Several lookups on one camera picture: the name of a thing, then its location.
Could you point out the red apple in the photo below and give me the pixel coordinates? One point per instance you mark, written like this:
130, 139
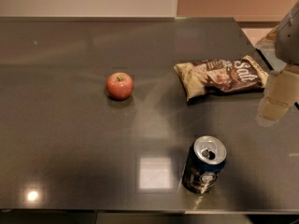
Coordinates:
120, 85

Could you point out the brown salt chip bag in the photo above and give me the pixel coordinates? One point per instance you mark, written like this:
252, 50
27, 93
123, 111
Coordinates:
221, 76

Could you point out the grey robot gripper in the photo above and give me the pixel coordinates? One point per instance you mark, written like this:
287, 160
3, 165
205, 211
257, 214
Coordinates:
289, 39

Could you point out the blue pepsi can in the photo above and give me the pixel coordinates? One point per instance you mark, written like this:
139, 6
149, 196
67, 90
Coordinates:
206, 159

